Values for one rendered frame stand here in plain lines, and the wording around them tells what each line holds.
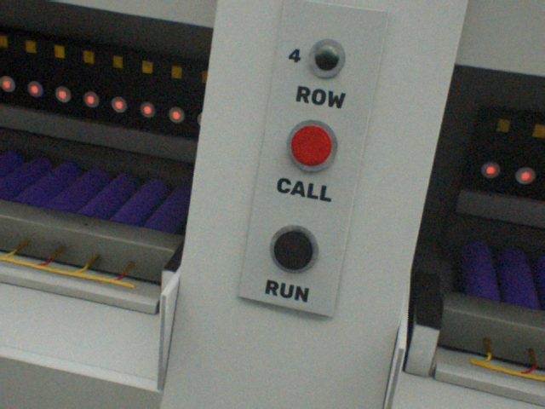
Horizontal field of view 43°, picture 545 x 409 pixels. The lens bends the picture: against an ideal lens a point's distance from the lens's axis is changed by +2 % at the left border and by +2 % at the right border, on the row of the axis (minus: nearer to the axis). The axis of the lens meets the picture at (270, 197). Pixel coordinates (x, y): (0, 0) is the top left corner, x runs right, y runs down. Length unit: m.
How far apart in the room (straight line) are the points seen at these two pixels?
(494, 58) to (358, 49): 0.05
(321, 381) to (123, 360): 0.09
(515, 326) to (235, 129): 0.17
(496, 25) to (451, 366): 0.16
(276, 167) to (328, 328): 0.07
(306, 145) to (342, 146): 0.01
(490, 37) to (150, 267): 0.21
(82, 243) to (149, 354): 0.08
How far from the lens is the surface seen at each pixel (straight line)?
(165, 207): 0.41
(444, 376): 0.34
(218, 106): 0.28
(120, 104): 0.48
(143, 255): 0.37
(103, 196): 0.43
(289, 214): 0.27
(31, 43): 0.49
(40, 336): 0.35
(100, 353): 0.33
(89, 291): 0.36
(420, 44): 0.27
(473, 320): 0.35
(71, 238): 0.38
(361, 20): 0.27
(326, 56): 0.26
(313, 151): 0.26
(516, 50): 0.28
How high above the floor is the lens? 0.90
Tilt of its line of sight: 11 degrees down
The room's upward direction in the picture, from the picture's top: 9 degrees clockwise
